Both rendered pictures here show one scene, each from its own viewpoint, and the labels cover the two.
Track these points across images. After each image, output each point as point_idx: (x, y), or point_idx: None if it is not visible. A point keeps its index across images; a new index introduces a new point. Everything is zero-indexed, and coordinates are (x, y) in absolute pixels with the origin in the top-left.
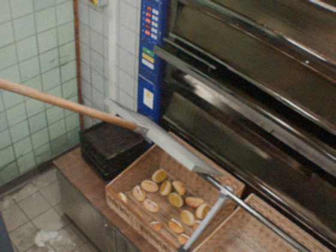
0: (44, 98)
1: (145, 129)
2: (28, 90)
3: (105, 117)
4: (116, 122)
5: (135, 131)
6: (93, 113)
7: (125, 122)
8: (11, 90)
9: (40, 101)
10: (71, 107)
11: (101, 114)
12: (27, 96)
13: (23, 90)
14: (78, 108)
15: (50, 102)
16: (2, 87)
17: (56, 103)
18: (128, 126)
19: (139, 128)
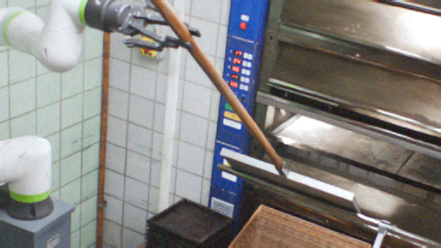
0: (242, 109)
1: (288, 170)
2: (234, 96)
3: (270, 146)
4: (274, 154)
5: (282, 170)
6: (263, 138)
7: (278, 156)
8: (226, 91)
9: (238, 112)
10: (254, 125)
11: (267, 141)
12: (233, 102)
13: (232, 95)
14: (257, 129)
15: (244, 115)
16: (223, 86)
17: (247, 117)
18: (279, 163)
19: (285, 167)
